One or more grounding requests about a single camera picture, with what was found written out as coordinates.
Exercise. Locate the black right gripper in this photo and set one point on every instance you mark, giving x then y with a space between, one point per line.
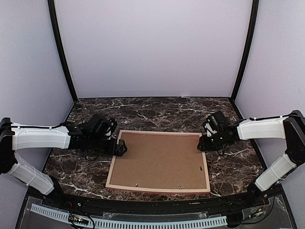
205 145

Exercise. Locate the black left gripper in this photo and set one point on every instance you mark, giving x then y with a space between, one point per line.
118 152

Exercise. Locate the brown cardboard backing board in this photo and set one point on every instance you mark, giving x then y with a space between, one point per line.
157 159

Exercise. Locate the light wooden picture frame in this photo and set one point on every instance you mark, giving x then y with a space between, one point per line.
157 189

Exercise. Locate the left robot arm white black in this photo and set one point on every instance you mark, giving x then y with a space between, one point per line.
14 137

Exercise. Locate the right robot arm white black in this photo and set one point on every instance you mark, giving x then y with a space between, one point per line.
289 127

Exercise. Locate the small circuit board with leds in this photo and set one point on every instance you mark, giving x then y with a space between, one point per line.
77 220

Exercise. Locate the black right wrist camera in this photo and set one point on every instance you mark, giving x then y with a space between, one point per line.
215 123

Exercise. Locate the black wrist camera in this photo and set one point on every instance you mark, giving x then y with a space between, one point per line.
215 123
100 126

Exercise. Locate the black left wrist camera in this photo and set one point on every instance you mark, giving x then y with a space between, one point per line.
100 126

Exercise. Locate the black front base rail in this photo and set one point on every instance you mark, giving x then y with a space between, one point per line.
226 205

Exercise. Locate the right connector board with wires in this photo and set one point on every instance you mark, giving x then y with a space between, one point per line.
257 213

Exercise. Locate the white slotted cable duct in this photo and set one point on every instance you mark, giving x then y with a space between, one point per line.
129 223

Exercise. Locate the black right enclosure post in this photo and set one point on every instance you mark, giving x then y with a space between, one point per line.
246 51

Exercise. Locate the black enclosure post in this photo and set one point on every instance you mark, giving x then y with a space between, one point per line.
60 49
246 51

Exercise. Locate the black left enclosure post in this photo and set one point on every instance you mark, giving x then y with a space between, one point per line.
60 49

